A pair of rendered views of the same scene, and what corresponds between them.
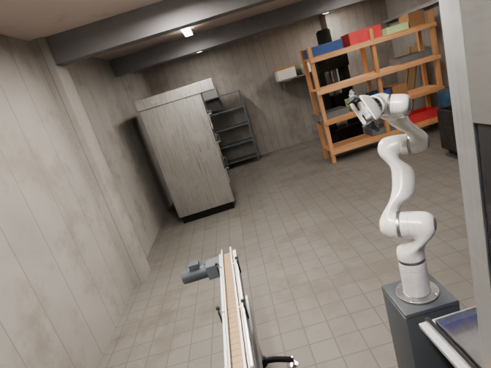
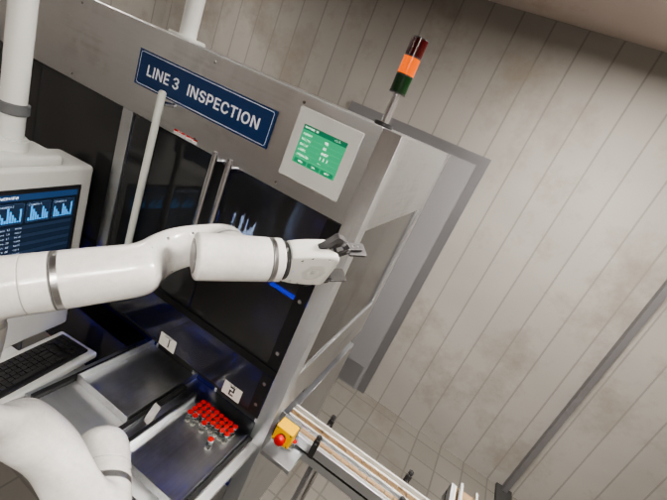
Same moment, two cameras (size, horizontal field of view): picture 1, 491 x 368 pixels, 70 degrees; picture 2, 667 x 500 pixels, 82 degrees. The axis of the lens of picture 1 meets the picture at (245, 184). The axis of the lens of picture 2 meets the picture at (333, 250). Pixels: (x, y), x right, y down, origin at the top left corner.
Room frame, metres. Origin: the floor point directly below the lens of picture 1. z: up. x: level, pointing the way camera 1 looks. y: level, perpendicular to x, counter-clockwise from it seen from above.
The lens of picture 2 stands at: (1.85, -0.22, 2.11)
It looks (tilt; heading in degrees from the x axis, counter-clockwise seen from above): 20 degrees down; 198
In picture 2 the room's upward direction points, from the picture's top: 24 degrees clockwise
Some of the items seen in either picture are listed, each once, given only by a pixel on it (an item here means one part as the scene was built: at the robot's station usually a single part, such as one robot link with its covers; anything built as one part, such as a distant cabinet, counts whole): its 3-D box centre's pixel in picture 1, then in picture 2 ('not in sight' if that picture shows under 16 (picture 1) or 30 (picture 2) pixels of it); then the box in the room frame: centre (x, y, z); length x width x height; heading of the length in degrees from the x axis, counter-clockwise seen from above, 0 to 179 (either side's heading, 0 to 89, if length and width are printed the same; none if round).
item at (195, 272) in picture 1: (201, 269); not in sight; (2.21, 0.47, 0.90); 0.28 x 0.12 x 0.14; 91
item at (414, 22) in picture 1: (373, 88); not in sight; (7.00, -3.01, 1.17); 2.59 x 0.70 x 2.34; 89
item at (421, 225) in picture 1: (415, 236); (95, 486); (1.39, -0.66, 1.16); 0.19 x 0.12 x 0.24; 54
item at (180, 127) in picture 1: (196, 147); not in sight; (6.63, 0.69, 1.11); 1.68 x 1.29 x 2.23; 1
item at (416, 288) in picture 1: (414, 275); not in sight; (1.41, -0.64, 0.95); 0.19 x 0.19 x 0.18
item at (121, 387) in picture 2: not in sight; (142, 376); (0.90, -1.05, 0.90); 0.34 x 0.26 x 0.04; 1
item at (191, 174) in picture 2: not in sight; (163, 212); (0.80, -1.25, 1.51); 0.47 x 0.01 x 0.59; 91
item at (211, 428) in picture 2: not in sight; (208, 425); (0.88, -0.71, 0.91); 0.18 x 0.02 x 0.05; 91
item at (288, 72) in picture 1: (285, 73); not in sight; (9.17, -1.79, 1.92); 0.50 x 0.41 x 0.28; 89
